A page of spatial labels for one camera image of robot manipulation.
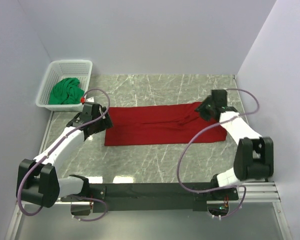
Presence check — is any red t-shirt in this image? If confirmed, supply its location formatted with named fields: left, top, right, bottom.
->
left=104, top=102, right=216, bottom=147

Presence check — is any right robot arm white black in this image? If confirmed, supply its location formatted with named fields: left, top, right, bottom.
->
left=194, top=89, right=274, bottom=200

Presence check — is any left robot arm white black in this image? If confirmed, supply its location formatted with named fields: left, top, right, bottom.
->
left=16, top=102, right=113, bottom=208

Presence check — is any green t-shirt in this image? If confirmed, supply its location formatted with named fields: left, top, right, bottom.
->
left=48, top=77, right=85, bottom=105

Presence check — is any white plastic laundry basket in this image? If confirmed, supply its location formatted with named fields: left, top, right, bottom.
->
left=35, top=59, right=93, bottom=112

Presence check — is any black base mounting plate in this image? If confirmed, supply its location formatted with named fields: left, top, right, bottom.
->
left=86, top=182, right=239, bottom=212

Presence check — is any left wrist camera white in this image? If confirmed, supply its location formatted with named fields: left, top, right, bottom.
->
left=80, top=97, right=95, bottom=104

